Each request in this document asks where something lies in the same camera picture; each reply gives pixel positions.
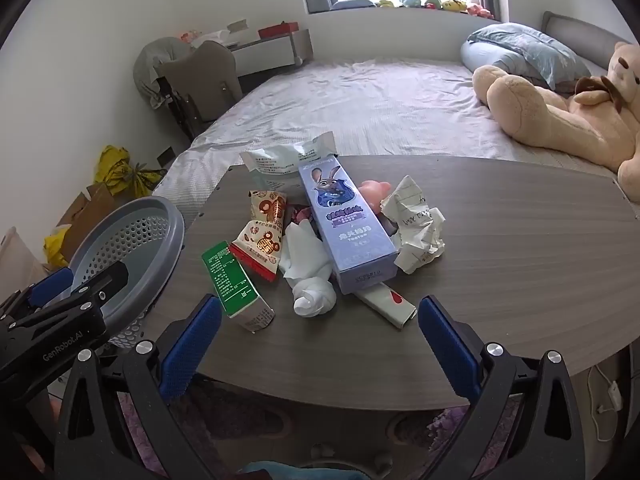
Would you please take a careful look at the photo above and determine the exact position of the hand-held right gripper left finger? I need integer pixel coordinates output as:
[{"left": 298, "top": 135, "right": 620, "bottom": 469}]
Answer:
[{"left": 54, "top": 294, "right": 223, "bottom": 480}]

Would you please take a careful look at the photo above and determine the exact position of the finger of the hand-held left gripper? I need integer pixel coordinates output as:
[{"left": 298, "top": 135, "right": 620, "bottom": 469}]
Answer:
[
  {"left": 0, "top": 266, "right": 75, "bottom": 323},
  {"left": 20, "top": 261, "right": 130, "bottom": 328}
]

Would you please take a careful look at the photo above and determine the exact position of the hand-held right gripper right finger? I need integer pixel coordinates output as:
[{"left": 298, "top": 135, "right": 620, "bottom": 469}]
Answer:
[{"left": 417, "top": 295, "right": 596, "bottom": 480}]

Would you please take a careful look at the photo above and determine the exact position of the grey perforated plastic basket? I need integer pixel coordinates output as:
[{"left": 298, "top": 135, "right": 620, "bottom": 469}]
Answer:
[{"left": 67, "top": 195, "right": 186, "bottom": 351}]

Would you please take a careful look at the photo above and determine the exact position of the slim white box red mark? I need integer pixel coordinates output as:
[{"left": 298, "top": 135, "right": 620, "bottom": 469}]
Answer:
[{"left": 354, "top": 281, "right": 417, "bottom": 330}]

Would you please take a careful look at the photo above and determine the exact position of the green and white carton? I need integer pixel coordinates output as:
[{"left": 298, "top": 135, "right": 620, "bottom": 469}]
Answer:
[{"left": 201, "top": 241, "right": 277, "bottom": 333}]

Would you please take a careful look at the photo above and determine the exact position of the orange print snack packet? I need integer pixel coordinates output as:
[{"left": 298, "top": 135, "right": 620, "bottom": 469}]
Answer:
[
  {"left": 248, "top": 189, "right": 288, "bottom": 231},
  {"left": 229, "top": 220, "right": 287, "bottom": 283}
]

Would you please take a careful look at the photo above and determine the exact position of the white paper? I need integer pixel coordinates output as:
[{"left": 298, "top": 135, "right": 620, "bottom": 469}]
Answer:
[{"left": 380, "top": 175, "right": 447, "bottom": 275}]

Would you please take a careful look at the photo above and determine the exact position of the white tissue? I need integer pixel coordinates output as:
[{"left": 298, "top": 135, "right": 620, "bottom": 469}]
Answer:
[{"left": 278, "top": 221, "right": 335, "bottom": 317}]

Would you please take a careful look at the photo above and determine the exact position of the purple rabbit print box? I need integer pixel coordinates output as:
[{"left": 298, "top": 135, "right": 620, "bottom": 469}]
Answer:
[{"left": 298, "top": 156, "right": 399, "bottom": 295}]

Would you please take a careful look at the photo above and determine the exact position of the small dark candy wrapper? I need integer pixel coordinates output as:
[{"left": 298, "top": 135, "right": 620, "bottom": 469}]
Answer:
[{"left": 290, "top": 204, "right": 316, "bottom": 228}]

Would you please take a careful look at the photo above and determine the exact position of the pink toy pig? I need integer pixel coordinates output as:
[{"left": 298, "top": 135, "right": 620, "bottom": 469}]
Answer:
[{"left": 359, "top": 179, "right": 401, "bottom": 236}]

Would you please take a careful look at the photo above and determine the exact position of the teal and white wipes packet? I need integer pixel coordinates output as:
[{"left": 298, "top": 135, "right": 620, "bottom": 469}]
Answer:
[{"left": 239, "top": 131, "right": 337, "bottom": 192}]

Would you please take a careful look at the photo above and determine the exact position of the yellow plastic bag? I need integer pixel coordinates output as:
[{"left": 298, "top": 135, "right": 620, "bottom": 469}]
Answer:
[{"left": 44, "top": 224, "right": 72, "bottom": 268}]

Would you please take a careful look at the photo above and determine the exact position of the brown cardboard box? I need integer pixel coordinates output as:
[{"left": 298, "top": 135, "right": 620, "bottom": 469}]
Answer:
[{"left": 55, "top": 182, "right": 126, "bottom": 261}]

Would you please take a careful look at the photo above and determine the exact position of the purple fluffy rug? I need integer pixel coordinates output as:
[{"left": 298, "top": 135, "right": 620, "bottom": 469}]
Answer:
[{"left": 120, "top": 380, "right": 521, "bottom": 480}]

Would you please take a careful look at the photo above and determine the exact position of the yellow printed tied sack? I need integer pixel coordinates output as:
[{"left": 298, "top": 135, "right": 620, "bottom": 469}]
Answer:
[{"left": 127, "top": 162, "right": 168, "bottom": 197}]

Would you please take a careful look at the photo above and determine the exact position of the black stand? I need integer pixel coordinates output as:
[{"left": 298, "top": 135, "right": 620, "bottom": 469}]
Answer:
[{"left": 157, "top": 77, "right": 196, "bottom": 133}]

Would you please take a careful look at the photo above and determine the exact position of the grey cloth on chair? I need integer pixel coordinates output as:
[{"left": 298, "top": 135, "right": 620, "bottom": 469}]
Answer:
[{"left": 133, "top": 37, "right": 201, "bottom": 111}]

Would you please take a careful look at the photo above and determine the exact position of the grey upholstered chair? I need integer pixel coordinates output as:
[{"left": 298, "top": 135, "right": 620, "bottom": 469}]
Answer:
[{"left": 152, "top": 40, "right": 244, "bottom": 133}]

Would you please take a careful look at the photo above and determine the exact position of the large beige teddy bear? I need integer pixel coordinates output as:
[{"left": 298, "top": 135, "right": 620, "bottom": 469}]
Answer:
[{"left": 472, "top": 42, "right": 640, "bottom": 188}]

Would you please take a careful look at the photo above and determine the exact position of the white plastic bag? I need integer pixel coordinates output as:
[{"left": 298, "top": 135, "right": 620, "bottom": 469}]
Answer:
[{"left": 192, "top": 30, "right": 231, "bottom": 48}]

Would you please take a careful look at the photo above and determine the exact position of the bed with pale checked sheet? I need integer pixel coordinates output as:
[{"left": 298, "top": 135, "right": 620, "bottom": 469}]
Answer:
[{"left": 152, "top": 57, "right": 640, "bottom": 211}]

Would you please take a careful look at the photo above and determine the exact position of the white desk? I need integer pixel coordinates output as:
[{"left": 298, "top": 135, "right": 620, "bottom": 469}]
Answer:
[{"left": 225, "top": 29, "right": 313, "bottom": 78}]

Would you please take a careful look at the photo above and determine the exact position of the light blue bolster pillow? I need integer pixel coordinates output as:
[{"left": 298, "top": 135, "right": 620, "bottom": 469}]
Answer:
[{"left": 460, "top": 40, "right": 506, "bottom": 73}]

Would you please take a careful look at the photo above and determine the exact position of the grey bed headboard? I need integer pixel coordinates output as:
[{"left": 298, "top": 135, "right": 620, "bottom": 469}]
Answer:
[{"left": 541, "top": 11, "right": 633, "bottom": 68}]

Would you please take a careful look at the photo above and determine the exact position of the row of plush toys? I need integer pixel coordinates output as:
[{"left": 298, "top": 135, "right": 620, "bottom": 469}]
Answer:
[{"left": 375, "top": 0, "right": 496, "bottom": 21}]

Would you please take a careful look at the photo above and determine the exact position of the white charger with cable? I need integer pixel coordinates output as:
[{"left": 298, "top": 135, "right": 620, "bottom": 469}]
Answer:
[{"left": 585, "top": 365, "right": 626, "bottom": 416}]

